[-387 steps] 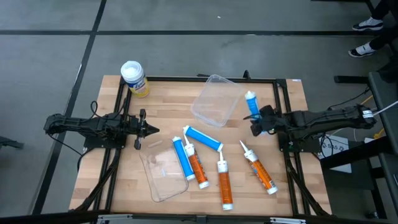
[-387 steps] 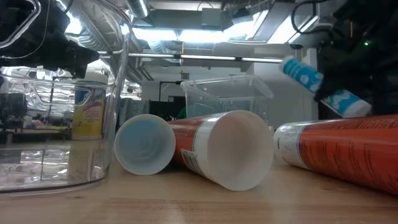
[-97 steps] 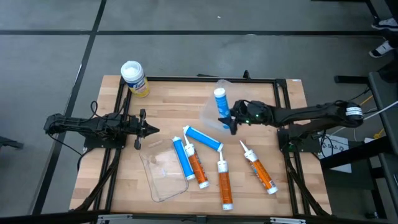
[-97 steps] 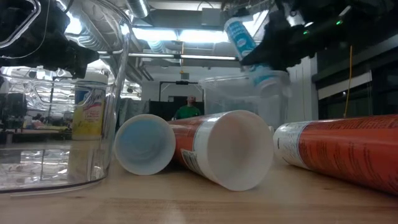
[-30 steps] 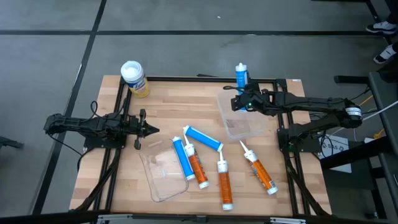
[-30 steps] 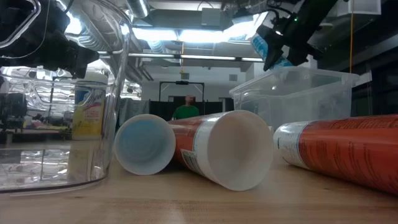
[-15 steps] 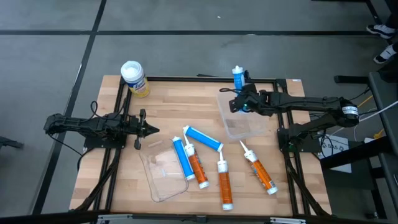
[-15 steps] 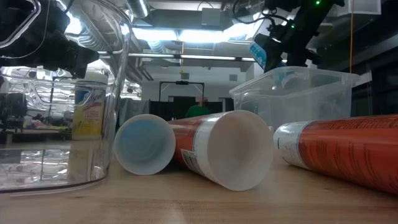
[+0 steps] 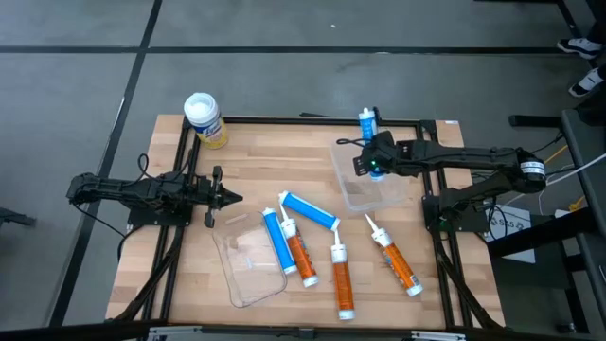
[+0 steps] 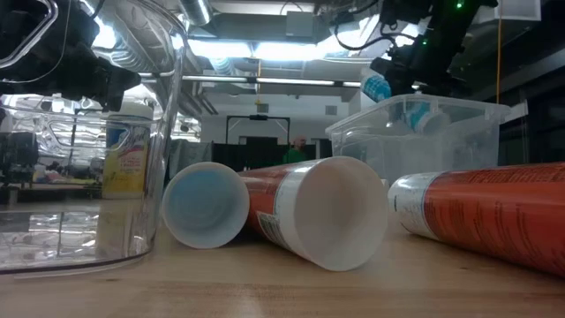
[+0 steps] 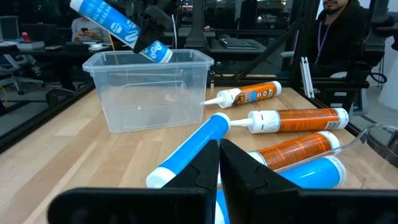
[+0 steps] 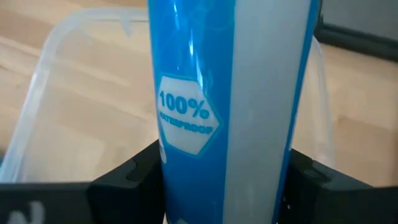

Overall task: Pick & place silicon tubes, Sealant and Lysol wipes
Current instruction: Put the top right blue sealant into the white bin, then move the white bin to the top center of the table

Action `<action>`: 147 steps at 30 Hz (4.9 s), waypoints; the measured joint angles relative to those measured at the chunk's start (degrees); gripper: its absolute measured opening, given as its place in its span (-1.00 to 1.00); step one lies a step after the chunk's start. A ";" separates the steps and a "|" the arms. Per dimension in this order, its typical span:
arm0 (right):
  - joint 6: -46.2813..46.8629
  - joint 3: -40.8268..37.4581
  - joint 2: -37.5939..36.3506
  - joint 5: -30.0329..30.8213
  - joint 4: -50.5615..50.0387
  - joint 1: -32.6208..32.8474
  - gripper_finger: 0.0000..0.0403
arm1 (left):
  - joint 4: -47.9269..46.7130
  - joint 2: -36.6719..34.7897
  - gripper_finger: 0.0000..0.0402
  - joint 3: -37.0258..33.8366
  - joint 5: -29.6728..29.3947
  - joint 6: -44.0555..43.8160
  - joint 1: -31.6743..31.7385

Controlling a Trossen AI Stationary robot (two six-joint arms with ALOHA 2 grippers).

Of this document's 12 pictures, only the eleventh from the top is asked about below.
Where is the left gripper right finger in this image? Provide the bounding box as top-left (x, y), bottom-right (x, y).
top-left (220, 138), bottom-right (398, 224)

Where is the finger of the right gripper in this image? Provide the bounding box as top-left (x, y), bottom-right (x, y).
top-left (132, 5), bottom-right (175, 54)

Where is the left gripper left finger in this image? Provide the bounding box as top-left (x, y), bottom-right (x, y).
top-left (47, 139), bottom-right (220, 224)

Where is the blue silicone sealant tube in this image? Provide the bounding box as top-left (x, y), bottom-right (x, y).
top-left (146, 112), bottom-right (232, 190)
top-left (69, 0), bottom-right (174, 64)
top-left (215, 155), bottom-right (348, 224)

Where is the orange Gorilla sealant tube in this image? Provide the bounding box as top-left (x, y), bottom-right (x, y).
top-left (248, 130), bottom-right (341, 170)
top-left (203, 80), bottom-right (283, 110)
top-left (229, 107), bottom-right (350, 135)

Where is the person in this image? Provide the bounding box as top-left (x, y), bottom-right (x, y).
top-left (306, 0), bottom-right (371, 77)
top-left (70, 15), bottom-right (112, 44)

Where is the translucent plastic storage box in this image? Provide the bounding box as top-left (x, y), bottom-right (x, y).
top-left (81, 49), bottom-right (215, 134)

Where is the black keyboard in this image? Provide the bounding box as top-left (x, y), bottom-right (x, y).
top-left (218, 37), bottom-right (261, 50)

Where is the white flat box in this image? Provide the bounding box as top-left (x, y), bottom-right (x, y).
top-left (16, 40), bottom-right (46, 51)

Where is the silver aluminium extrusion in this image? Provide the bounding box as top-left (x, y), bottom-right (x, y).
top-left (299, 56), bottom-right (315, 99)

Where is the grey office chair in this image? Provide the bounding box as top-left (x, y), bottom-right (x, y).
top-left (0, 15), bottom-right (45, 96)

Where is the black office chair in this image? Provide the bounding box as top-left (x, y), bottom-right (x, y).
top-left (348, 0), bottom-right (397, 85)

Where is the white cable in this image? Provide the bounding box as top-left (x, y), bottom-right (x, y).
top-left (171, 14), bottom-right (179, 50)

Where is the yellow hanging cable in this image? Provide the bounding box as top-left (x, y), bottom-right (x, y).
top-left (107, 30), bottom-right (119, 65)

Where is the clear acrylic bin with handles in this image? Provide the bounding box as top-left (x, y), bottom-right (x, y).
top-left (275, 123), bottom-right (398, 190)

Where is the black diagonal frame brace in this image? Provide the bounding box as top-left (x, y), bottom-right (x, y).
top-left (235, 19), bottom-right (304, 81)

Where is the black frame post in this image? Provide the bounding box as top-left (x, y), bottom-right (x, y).
top-left (289, 0), bottom-right (321, 91)

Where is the purple lanyard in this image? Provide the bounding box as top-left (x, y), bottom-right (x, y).
top-left (315, 19), bottom-right (333, 65)

